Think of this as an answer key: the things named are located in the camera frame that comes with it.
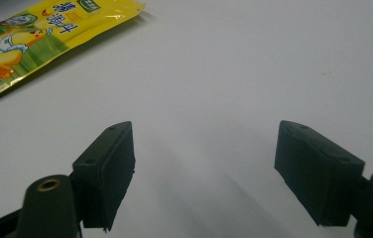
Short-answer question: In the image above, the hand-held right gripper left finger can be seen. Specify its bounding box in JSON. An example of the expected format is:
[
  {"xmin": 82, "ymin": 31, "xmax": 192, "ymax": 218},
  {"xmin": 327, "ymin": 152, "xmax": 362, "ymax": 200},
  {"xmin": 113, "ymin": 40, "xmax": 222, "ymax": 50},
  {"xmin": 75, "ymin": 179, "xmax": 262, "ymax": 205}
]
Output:
[{"xmin": 71, "ymin": 120, "xmax": 137, "ymax": 232}]

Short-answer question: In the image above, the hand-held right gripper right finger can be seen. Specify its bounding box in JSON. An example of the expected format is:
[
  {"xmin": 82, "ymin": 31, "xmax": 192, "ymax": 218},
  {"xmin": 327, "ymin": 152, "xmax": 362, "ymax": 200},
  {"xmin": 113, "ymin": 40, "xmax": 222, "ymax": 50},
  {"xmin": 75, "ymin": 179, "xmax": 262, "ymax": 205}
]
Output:
[{"xmin": 274, "ymin": 119, "xmax": 366, "ymax": 227}]

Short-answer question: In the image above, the yellow spout pouch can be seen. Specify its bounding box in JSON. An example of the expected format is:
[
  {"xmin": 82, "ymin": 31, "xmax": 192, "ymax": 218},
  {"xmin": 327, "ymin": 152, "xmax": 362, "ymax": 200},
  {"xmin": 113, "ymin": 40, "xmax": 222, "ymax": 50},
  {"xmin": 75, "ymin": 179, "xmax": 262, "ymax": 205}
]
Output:
[{"xmin": 0, "ymin": 0, "xmax": 147, "ymax": 107}]

